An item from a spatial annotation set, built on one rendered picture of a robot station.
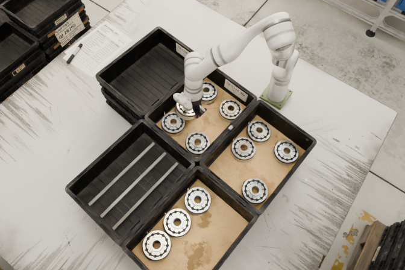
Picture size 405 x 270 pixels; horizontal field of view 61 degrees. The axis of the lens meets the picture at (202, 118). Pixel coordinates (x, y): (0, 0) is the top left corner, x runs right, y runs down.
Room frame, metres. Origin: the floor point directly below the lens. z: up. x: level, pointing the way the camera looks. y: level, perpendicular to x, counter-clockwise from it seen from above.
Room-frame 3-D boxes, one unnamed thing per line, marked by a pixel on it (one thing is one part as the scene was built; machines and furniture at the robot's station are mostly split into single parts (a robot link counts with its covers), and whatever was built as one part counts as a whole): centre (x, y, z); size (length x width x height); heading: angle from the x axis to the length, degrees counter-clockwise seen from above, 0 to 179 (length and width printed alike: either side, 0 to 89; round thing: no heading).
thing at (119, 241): (0.39, 0.24, 0.92); 0.40 x 0.30 x 0.02; 144
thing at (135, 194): (0.39, 0.24, 0.87); 0.40 x 0.30 x 0.11; 144
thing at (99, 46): (1.16, 0.60, 0.70); 0.33 x 0.23 x 0.01; 149
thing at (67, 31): (1.51, 0.93, 0.41); 0.31 x 0.02 x 0.16; 149
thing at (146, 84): (0.89, 0.25, 0.87); 0.40 x 0.30 x 0.11; 144
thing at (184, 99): (0.71, 0.06, 1.04); 0.11 x 0.09 x 0.06; 143
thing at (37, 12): (1.58, 1.07, 0.37); 0.40 x 0.30 x 0.45; 149
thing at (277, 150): (0.58, -0.36, 0.86); 0.10 x 0.10 x 0.01
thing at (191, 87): (0.74, 0.05, 1.14); 0.09 x 0.07 x 0.15; 8
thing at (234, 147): (0.58, -0.18, 0.86); 0.10 x 0.10 x 0.01
